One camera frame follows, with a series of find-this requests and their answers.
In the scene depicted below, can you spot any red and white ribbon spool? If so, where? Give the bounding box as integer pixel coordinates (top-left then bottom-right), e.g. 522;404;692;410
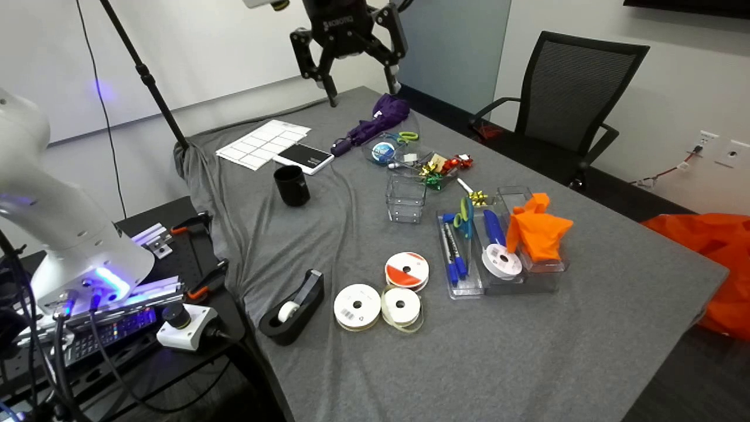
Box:
381;249;434;295

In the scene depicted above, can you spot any silver robot controller box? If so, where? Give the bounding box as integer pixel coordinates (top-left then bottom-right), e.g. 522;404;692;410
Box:
13;275;188;370

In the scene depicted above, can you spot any orange cloth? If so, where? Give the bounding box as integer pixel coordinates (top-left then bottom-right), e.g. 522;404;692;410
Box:
503;191;577;266

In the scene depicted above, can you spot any cream ribbon spool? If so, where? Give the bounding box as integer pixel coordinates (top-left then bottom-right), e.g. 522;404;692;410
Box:
380;286;426;336

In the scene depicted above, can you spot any black equipment cart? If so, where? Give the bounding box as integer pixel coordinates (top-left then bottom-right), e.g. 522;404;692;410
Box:
0;194;271;422

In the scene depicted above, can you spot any white wall outlet plate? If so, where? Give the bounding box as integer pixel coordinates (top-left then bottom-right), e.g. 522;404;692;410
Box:
695;126;750;172

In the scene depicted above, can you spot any white circular ribbon spool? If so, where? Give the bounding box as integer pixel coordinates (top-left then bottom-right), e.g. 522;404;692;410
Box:
477;241;524;283

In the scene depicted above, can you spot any black mesh office chair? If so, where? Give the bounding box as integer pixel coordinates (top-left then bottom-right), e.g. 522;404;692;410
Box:
465;31;651;191

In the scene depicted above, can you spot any clear compartment organizer case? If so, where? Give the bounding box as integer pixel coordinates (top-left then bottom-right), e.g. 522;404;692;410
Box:
434;185;570;302

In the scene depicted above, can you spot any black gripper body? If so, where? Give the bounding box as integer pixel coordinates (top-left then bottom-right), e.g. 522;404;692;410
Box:
300;0;393;62

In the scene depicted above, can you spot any blue and white ribbon spool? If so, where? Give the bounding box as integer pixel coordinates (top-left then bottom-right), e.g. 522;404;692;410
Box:
367;138;401;168

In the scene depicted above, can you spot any gold gift bow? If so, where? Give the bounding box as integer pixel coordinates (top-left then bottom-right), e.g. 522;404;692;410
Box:
419;153;450;178

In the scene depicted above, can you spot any black tape dispenser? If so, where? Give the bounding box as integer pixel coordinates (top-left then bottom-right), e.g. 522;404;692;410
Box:
258;267;328;347

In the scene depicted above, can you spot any yellow and black gift bow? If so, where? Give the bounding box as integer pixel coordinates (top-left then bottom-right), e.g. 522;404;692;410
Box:
455;177;495;212

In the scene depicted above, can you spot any orange bag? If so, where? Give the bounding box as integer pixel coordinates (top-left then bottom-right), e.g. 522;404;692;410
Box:
639;212;750;345

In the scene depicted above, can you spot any white whiteboard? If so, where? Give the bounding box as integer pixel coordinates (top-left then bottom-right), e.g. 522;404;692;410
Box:
0;0;326;147

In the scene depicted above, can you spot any black wall television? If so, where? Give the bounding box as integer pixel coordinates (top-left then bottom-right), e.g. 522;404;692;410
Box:
620;0;750;22

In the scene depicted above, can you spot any blue pen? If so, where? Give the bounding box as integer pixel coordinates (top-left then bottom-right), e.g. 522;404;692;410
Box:
437;212;460;289
447;221;470;286

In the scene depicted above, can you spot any green and blue ribbon bundle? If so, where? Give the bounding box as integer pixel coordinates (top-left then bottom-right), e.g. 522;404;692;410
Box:
451;194;477;241

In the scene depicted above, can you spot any white label sheet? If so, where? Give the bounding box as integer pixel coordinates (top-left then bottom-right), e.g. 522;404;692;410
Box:
212;117;312;173

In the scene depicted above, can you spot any black cup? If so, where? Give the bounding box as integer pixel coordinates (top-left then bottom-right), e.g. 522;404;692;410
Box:
271;165;312;209

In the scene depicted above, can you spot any black wall cable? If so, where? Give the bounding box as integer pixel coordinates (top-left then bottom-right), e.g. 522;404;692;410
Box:
631;146;705;191

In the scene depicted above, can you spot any large white ribbon spool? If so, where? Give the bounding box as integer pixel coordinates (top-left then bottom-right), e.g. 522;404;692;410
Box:
331;281;385;336

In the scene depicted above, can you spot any blue marker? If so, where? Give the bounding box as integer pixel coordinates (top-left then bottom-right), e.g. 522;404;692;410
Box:
480;206;509;249

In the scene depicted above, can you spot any grey table cloth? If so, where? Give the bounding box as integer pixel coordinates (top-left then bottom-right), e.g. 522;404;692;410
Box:
170;85;731;422

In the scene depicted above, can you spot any red gift bow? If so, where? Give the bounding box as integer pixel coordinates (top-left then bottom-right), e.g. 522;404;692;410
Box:
440;153;476;178

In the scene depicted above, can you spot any silver metal bracket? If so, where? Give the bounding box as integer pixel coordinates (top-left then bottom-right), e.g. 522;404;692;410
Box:
129;221;176;261

